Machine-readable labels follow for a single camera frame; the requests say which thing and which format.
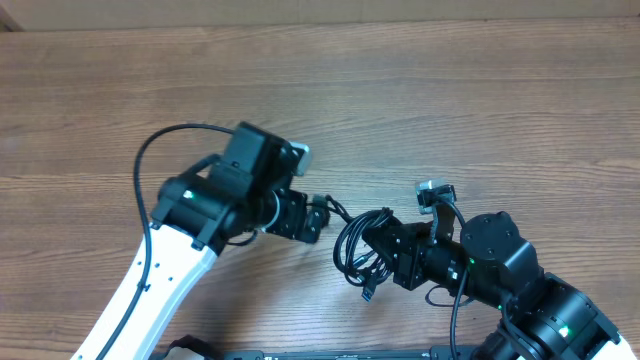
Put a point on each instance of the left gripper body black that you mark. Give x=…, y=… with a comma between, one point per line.
x=287, y=221

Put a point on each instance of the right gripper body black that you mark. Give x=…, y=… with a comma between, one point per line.
x=433, y=260

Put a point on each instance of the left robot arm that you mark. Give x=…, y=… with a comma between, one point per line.
x=198, y=213

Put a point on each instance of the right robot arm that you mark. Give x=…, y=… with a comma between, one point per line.
x=543, y=317

